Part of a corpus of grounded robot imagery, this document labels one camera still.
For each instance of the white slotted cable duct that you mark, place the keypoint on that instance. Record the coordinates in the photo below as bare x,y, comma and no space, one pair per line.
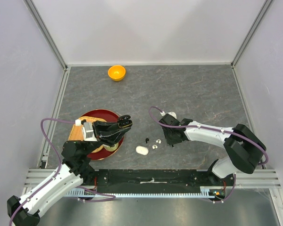
202,194

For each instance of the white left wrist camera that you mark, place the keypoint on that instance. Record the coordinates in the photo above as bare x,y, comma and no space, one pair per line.
88,133

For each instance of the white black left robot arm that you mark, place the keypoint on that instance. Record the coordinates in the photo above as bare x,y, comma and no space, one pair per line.
72,171

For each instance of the orange plastic bowl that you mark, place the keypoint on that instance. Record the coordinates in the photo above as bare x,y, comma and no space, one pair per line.
116,72

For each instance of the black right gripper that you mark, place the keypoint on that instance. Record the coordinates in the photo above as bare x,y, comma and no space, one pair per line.
170,141

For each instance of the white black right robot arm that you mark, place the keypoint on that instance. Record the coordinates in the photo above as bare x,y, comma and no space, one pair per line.
244,150

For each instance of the pale green plastic cup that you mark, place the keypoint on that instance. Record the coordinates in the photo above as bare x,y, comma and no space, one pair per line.
111,148

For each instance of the round red lacquer tray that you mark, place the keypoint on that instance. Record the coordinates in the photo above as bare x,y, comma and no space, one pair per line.
110,116

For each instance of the aluminium frame rails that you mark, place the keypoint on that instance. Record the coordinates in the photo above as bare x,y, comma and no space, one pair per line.
36,176

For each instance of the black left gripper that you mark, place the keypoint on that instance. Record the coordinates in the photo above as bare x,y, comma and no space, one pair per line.
101,128

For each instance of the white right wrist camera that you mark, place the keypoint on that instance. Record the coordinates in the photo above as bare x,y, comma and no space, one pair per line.
173,114

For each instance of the woven bamboo mat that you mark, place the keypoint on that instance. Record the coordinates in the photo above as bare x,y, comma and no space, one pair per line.
76,131

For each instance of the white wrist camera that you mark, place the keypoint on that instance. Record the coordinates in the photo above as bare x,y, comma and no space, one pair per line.
173,114
88,133

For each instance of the white earbud charging case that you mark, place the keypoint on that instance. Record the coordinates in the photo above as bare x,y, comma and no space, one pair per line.
142,150

